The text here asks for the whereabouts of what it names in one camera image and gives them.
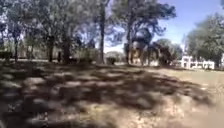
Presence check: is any white two-storey building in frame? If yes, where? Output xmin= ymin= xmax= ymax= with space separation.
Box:
xmin=179 ymin=54 xmax=216 ymax=70

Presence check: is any broad green tree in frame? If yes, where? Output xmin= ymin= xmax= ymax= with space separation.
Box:
xmin=185 ymin=13 xmax=224 ymax=69

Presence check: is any brown building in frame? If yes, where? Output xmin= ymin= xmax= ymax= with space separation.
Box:
xmin=130 ymin=40 xmax=175 ymax=67

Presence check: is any dark bush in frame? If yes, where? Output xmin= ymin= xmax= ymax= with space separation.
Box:
xmin=105 ymin=56 xmax=118 ymax=66

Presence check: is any dry grass ground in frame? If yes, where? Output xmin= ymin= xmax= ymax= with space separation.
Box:
xmin=0 ymin=59 xmax=224 ymax=128

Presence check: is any row of trees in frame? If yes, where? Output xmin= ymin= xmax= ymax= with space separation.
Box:
xmin=0 ymin=0 xmax=98 ymax=65

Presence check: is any tall dark-crowned tree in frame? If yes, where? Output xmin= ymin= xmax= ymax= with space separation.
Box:
xmin=111 ymin=0 xmax=178 ymax=65

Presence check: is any tall thin-trunked tree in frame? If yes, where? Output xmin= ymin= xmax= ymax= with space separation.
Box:
xmin=89 ymin=0 xmax=114 ymax=65

